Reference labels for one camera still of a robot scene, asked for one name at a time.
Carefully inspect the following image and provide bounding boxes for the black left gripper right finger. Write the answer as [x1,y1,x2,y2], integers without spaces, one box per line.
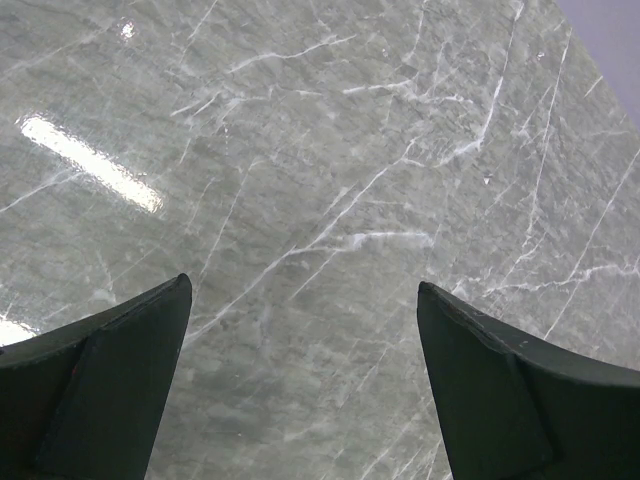
[417,282,639,479]

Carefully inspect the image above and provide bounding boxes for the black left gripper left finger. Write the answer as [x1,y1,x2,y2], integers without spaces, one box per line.
[1,274,192,479]

